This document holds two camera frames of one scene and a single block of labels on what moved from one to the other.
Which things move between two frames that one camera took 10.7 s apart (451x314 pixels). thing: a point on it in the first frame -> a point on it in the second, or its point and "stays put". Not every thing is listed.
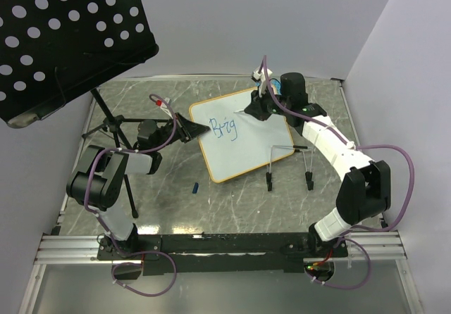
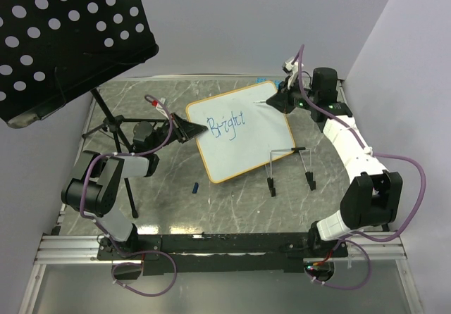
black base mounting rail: x=194 y=253 stays put
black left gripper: x=188 y=129 stays put
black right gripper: x=256 y=107 -> x=281 y=100
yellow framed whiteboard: x=237 y=142 stays put
